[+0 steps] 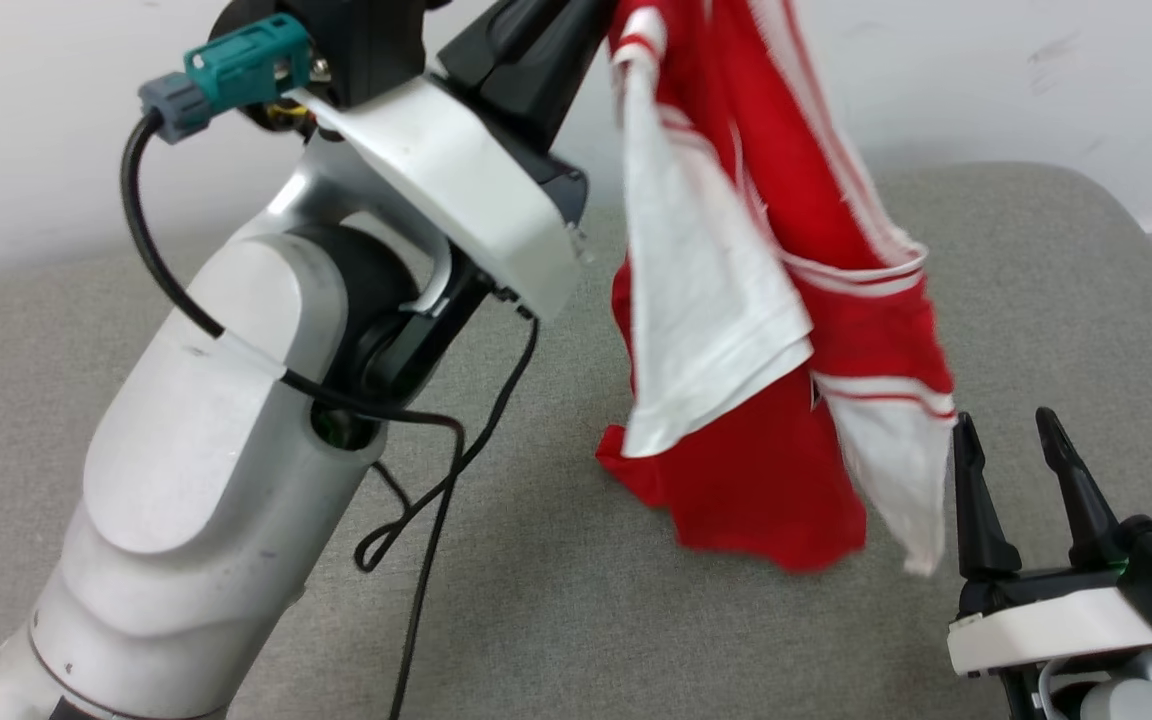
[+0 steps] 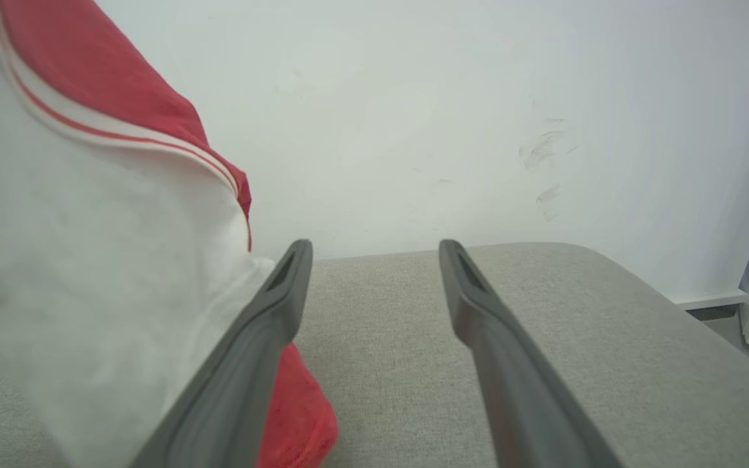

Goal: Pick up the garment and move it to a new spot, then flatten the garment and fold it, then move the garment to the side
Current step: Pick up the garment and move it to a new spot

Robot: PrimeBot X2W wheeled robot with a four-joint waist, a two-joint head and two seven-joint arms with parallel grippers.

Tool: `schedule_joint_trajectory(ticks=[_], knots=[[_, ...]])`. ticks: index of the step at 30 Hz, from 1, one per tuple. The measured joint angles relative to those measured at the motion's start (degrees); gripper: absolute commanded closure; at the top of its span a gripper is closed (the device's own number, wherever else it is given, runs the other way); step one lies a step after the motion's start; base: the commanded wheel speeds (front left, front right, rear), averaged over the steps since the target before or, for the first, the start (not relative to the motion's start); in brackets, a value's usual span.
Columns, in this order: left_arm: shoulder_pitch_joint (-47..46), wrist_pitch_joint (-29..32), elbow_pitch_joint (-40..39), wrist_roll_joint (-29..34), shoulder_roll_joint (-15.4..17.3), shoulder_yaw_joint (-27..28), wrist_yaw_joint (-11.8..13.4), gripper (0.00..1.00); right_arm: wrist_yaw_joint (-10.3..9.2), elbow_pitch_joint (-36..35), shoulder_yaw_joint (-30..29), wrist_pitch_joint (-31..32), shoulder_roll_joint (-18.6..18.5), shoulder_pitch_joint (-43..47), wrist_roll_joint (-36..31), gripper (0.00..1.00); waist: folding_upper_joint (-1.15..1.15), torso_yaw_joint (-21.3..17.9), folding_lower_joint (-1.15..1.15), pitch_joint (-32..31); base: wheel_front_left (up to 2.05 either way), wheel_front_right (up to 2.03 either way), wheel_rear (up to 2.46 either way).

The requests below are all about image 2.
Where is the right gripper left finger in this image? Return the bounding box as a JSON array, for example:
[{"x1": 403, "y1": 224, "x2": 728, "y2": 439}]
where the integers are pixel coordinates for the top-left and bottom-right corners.
[{"x1": 129, "y1": 239, "x2": 314, "y2": 468}]

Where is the red and white garment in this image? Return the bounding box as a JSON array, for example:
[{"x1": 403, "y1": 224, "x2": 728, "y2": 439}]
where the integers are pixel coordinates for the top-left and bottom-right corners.
[{"x1": 0, "y1": 0, "x2": 339, "y2": 468}]

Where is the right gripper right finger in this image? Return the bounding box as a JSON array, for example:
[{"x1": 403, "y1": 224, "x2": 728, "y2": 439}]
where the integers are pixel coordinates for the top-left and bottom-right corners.
[{"x1": 438, "y1": 239, "x2": 624, "y2": 468}]

